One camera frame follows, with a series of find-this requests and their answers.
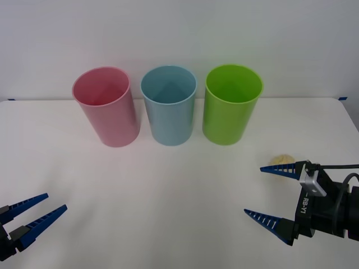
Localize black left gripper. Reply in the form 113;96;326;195
0;192;68;263

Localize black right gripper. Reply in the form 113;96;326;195
243;159;348;248

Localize pale yellow lump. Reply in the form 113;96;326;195
269;154;296;166

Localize green plastic bin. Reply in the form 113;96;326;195
202;64;265;146

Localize pink plastic bin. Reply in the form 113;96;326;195
71;66;141;148

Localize pale blue plastic bin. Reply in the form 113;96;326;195
140;65;199;147

